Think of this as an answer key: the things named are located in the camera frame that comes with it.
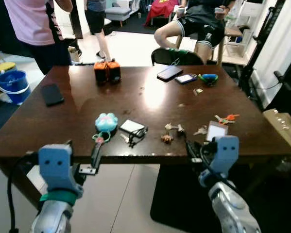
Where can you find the person in black sportswear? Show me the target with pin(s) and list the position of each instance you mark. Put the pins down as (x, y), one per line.
(203, 22)

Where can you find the light wooden board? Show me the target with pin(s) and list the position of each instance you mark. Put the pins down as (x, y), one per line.
(283, 128)

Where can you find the red cloth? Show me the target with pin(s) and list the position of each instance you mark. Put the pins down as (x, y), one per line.
(160, 10)

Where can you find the silver keys with black fob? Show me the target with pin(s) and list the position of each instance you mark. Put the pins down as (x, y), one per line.
(175, 128)

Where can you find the keys with orange tag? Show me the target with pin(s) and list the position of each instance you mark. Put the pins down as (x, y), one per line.
(229, 118)

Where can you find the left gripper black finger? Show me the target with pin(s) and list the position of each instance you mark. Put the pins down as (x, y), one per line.
(96, 154)
(67, 142)

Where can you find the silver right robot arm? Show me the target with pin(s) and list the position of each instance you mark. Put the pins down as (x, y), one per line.
(235, 211)

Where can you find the yellow container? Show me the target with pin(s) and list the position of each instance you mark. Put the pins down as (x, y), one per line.
(2, 67)

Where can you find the white card in dark frame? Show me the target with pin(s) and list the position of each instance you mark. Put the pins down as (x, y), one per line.
(216, 131)

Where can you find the single silver key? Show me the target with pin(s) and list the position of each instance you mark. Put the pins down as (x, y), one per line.
(201, 130)

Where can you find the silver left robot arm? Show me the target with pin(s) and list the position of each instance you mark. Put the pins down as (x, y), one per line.
(50, 216)

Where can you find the blue plastic bucket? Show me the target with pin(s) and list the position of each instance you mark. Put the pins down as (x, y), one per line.
(13, 87)

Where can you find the clear plastic storage bin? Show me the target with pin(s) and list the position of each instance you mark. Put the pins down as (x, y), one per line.
(240, 46)

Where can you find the grey armchair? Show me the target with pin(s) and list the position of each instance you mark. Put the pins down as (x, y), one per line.
(118, 13)

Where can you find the large dark phone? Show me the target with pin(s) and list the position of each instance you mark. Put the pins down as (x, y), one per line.
(169, 73)

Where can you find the small brass piece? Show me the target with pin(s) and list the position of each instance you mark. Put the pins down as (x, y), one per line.
(198, 91)

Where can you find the black slanted stand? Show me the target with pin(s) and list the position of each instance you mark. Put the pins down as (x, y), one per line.
(264, 34)

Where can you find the orange and black box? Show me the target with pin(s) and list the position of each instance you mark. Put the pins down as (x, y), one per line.
(114, 72)
(101, 74)

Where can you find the black equipment case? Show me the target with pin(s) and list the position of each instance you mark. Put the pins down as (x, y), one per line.
(288, 97)

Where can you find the person in pink shirt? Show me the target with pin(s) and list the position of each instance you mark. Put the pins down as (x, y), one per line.
(31, 22)

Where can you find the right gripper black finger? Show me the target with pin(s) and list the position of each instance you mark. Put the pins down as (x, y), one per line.
(191, 151)

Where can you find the black chair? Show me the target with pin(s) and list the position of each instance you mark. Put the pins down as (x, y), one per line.
(177, 57)

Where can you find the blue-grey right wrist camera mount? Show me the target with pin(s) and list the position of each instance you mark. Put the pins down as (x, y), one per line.
(226, 158)

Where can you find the person in grey shirt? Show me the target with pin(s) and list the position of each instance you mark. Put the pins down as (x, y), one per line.
(95, 19)

